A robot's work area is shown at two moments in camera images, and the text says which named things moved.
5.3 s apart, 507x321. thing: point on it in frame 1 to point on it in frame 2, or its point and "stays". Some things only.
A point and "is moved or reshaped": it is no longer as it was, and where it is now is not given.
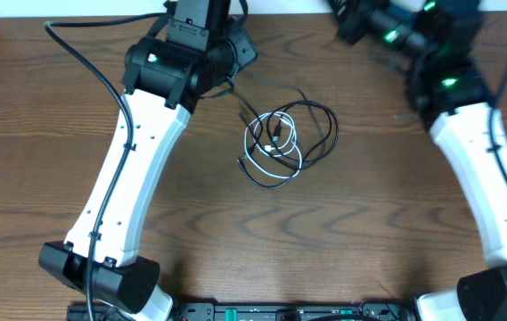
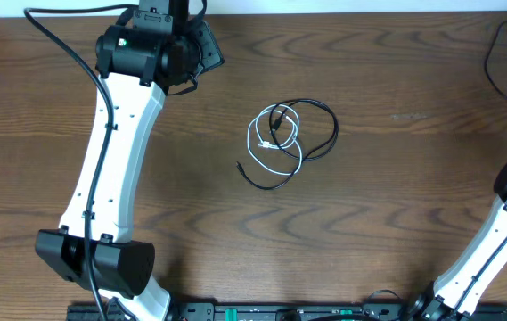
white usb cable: (294, 141) is moved or reshaped
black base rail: (270, 311) stays
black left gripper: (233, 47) to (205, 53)
